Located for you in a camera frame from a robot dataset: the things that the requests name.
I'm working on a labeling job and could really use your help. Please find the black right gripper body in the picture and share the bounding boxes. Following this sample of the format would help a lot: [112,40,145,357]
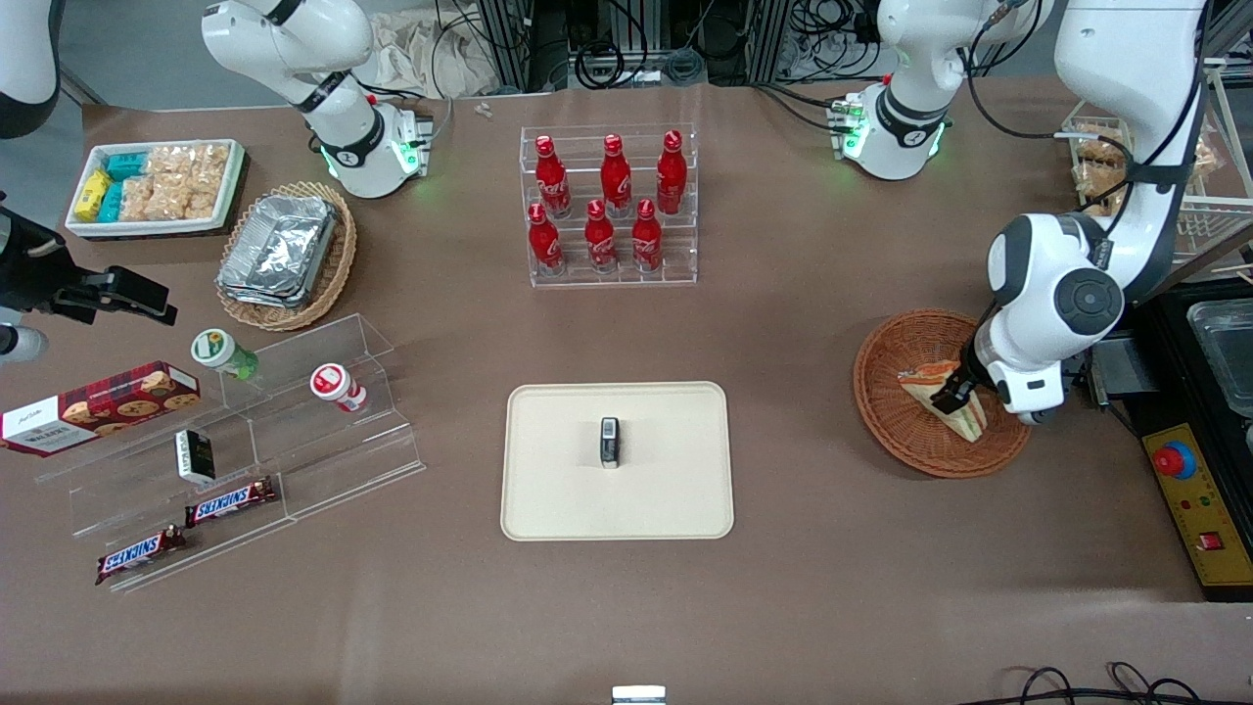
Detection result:
[0,206,104,319]

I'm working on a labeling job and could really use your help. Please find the triangle sandwich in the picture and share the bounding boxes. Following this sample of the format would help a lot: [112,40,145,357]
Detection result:
[899,360,988,444]

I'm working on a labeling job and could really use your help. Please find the brown round wicker basket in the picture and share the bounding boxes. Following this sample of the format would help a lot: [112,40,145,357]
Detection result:
[854,309,1031,479]

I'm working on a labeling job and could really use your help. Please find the aluminium foil tray stack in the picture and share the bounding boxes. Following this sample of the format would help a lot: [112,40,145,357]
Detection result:
[217,194,339,309]

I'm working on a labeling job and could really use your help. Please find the light wicker oval basket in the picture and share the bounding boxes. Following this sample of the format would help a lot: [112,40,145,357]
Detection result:
[215,181,358,332]

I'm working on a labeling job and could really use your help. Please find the cream plastic serving tray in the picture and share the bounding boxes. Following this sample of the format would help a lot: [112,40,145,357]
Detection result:
[501,382,735,541]

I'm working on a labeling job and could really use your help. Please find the white rectangular snack bin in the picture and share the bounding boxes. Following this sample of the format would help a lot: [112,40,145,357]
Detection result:
[66,139,246,241]

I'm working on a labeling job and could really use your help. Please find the green lid yogurt cup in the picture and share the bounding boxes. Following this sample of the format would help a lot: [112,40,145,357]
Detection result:
[191,328,260,381]

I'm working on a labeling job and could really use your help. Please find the rice cracker bag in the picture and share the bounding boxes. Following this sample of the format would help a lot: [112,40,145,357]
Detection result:
[159,178,222,222]
[147,145,231,185]
[119,176,162,222]

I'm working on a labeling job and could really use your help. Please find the yellow snack packet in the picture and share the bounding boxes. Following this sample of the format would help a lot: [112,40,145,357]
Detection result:
[74,168,111,221]

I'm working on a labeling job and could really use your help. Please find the red tartan cookie box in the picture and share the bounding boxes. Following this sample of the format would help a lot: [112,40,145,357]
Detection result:
[0,360,202,458]

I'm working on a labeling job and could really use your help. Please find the small black white carton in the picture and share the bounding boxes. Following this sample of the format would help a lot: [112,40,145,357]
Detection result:
[175,429,216,486]

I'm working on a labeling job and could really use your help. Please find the red lid yogurt cup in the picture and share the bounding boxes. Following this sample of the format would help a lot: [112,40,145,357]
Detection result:
[310,363,370,413]

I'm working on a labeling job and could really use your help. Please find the clear plastic container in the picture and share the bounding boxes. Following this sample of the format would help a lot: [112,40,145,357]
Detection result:
[1187,299,1253,420]

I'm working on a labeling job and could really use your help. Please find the Snickers chocolate bar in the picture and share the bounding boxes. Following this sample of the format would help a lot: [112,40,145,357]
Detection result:
[184,477,278,529]
[95,526,187,586]

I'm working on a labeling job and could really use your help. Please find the clear acrylic tiered stand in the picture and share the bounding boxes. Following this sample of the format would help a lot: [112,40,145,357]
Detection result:
[34,313,427,595]

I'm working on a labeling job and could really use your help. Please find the yellow emergency stop box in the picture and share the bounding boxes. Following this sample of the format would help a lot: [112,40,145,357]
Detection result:
[1142,423,1253,600]

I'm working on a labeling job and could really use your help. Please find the bagged bread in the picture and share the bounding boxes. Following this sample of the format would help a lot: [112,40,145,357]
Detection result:
[1072,117,1137,216]

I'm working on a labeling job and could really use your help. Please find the clear acrylic bottle rack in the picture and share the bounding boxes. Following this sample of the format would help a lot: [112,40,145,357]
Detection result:
[521,124,698,288]

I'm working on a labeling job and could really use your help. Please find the red cola bottle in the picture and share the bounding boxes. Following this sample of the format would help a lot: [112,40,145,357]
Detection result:
[584,200,618,274]
[656,130,688,214]
[528,203,564,277]
[534,135,573,218]
[631,199,664,272]
[600,134,632,218]

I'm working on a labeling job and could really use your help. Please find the white crumpled cloth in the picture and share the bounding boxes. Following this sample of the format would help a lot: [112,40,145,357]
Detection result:
[372,8,495,99]

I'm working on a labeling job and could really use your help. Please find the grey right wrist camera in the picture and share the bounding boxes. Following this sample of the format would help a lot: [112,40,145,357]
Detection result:
[0,325,48,365]

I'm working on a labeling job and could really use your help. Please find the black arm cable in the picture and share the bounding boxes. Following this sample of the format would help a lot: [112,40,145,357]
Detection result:
[962,29,1207,197]

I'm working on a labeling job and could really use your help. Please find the white wire rack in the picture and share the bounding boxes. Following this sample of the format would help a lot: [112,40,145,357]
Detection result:
[1062,59,1253,285]

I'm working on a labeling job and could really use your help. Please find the black floor cables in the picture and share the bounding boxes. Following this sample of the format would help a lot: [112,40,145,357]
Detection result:
[979,663,1210,705]

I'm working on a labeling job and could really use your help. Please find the black cable coil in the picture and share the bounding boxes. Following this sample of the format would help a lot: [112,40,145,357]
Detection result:
[573,39,642,91]

